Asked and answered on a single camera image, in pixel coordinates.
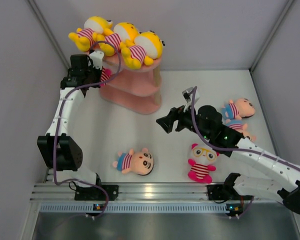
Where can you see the boy doll black hair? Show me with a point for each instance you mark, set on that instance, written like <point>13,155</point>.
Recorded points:
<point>138,162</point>

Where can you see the aluminium corner post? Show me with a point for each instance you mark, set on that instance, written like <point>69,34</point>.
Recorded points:
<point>279,21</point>
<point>48,32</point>

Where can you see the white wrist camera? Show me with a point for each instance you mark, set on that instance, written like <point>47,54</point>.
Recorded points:
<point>188,95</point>
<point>97,57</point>

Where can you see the pink three-tier toy shelf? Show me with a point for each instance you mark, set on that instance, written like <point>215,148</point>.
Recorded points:
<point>137,90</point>

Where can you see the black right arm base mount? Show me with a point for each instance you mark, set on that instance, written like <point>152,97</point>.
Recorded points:
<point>222,193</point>

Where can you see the aluminium corner post right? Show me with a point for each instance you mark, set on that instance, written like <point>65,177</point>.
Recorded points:
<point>279,21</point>

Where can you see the yellow frog plush toy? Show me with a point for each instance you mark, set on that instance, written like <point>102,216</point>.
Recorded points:
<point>112,40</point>

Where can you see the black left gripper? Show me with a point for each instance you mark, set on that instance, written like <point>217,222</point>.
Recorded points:
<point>98,71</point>

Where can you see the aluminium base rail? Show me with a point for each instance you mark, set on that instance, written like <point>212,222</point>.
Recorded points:
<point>128,192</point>

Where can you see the aluminium corner post left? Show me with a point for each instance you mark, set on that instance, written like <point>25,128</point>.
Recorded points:
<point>48,32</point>

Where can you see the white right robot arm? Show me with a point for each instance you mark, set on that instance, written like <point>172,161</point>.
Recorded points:
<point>283,178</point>

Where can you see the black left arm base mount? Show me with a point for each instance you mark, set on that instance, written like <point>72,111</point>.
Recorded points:
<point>95,194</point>

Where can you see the white pink bear plush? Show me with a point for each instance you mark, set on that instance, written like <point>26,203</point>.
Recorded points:
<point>202,160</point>
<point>105,76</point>

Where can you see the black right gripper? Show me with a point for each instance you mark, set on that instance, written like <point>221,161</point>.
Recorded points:
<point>175,114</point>

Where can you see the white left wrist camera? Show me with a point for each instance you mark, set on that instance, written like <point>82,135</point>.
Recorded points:
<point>97,57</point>

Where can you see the grey slotted cable duct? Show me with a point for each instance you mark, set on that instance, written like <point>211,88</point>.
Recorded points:
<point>93,208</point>

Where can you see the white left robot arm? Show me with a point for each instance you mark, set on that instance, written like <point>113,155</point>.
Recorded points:
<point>59,150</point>

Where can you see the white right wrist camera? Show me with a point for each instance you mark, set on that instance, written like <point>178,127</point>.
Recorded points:
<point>188,95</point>

